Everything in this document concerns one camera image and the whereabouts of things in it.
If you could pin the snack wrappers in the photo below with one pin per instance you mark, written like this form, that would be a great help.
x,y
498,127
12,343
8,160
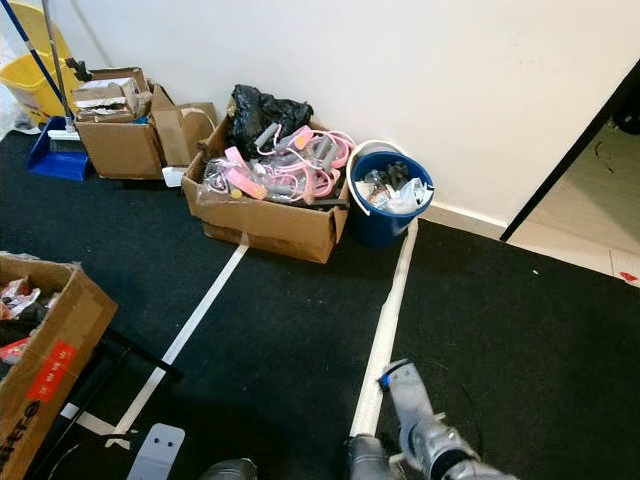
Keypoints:
x,y
22,297

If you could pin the white floor tape strip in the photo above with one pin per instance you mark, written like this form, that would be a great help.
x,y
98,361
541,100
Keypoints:
x,y
385,330
185,335

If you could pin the small torn cardboard box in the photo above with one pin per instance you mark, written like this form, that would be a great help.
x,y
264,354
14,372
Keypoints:
x,y
110,95

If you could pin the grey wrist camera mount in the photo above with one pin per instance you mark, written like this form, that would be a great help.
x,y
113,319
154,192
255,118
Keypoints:
x,y
158,450
398,377

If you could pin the dark grey robot left leg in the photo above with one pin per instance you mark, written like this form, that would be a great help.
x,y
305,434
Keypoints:
x,y
230,470

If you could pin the dark grey robot leg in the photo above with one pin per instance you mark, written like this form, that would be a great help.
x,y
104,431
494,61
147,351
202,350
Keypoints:
x,y
230,470
372,460

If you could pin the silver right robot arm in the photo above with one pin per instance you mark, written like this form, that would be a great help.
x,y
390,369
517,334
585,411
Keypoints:
x,y
435,440

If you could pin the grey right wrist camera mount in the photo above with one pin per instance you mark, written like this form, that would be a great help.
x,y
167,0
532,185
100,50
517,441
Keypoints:
x,y
398,377

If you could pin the red arrow floor sticker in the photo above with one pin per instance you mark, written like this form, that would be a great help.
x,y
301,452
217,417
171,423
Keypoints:
x,y
628,275

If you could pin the yellow mop bucket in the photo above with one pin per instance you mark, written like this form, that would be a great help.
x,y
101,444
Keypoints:
x,y
30,85

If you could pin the medium cardboard box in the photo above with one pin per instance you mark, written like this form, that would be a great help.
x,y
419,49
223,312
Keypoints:
x,y
120,152

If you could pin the crumpled plastic rubbish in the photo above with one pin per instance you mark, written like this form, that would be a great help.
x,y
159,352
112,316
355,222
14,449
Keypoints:
x,y
405,195

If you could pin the black plastic bag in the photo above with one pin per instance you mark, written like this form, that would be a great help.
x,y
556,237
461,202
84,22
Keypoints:
x,y
260,112

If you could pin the cardboard box red sticker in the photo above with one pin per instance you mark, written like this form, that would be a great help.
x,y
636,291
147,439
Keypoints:
x,y
65,335

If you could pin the dark grey robot right leg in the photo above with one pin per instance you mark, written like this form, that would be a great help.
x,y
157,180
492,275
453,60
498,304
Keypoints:
x,y
372,460

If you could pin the black metal rod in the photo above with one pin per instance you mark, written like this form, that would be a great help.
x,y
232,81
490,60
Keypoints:
x,y
150,358

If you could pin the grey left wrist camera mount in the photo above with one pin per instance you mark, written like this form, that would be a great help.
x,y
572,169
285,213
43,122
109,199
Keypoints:
x,y
158,450

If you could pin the blue dustpan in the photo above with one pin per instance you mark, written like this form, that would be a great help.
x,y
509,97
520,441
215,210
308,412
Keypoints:
x,y
60,165

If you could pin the large cardboard box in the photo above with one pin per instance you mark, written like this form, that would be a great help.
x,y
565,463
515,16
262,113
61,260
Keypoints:
x,y
265,227

